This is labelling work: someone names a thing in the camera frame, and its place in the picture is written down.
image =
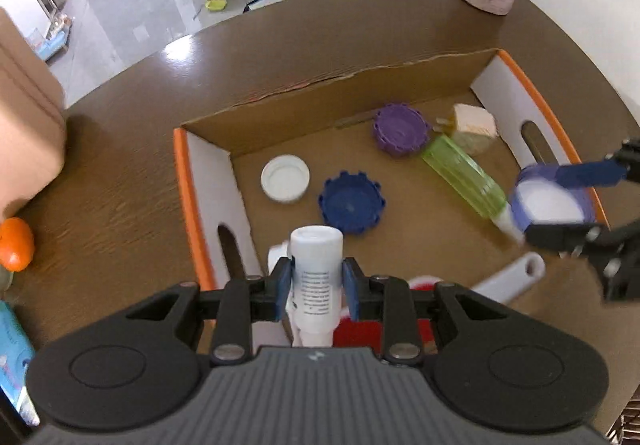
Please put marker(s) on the purple ribbed cap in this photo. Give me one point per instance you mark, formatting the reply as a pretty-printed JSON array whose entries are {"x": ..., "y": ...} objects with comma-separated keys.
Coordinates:
[{"x": 400, "y": 127}]

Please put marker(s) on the pink ribbed case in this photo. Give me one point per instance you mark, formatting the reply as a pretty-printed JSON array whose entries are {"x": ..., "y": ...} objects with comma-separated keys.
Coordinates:
[{"x": 25, "y": 125}]

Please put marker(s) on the red cardboard box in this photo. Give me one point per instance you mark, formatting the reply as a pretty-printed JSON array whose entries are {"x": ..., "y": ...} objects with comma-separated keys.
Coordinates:
[{"x": 350, "y": 95}]

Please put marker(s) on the yellow-green dish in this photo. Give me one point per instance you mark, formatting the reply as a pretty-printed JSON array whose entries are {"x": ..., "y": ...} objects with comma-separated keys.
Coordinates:
[{"x": 217, "y": 4}]

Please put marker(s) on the periwinkle round lid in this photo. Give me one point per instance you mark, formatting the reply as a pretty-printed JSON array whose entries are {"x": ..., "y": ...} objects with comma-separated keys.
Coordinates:
[{"x": 550, "y": 202}]

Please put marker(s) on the blue ribbed cap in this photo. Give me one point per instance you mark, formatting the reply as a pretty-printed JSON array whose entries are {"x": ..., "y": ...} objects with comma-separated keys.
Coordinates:
[{"x": 352, "y": 202}]

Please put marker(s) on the white ribbed cap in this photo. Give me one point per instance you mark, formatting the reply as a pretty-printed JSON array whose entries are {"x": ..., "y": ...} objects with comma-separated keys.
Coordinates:
[
  {"x": 277, "y": 257},
  {"x": 285, "y": 177}
]

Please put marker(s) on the orange fruit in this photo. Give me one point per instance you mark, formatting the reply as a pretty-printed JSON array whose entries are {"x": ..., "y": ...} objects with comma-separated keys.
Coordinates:
[{"x": 15, "y": 245}]

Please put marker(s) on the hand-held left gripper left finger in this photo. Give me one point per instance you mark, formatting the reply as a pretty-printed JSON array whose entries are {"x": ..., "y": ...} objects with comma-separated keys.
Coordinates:
[{"x": 282, "y": 285}]

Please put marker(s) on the small white labelled bottle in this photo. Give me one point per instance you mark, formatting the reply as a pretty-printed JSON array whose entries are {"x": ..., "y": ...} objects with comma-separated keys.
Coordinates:
[{"x": 316, "y": 255}]

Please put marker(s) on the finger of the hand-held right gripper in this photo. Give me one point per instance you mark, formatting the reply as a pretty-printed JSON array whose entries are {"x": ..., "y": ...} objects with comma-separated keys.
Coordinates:
[
  {"x": 585, "y": 174},
  {"x": 560, "y": 235}
]

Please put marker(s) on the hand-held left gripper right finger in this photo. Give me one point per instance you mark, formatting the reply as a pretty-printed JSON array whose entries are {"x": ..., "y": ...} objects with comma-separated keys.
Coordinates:
[{"x": 352, "y": 290}]

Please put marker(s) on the green transparent bottle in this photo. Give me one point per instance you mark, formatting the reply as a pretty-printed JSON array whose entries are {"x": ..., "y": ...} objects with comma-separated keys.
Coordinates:
[{"x": 465, "y": 177}]

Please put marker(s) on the slim white plastic tube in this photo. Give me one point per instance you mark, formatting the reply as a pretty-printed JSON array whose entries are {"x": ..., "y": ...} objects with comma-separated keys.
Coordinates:
[{"x": 515, "y": 275}]

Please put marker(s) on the blue tissue pack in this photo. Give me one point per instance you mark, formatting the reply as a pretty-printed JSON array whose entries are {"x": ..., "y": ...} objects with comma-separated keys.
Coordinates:
[{"x": 12, "y": 355}]

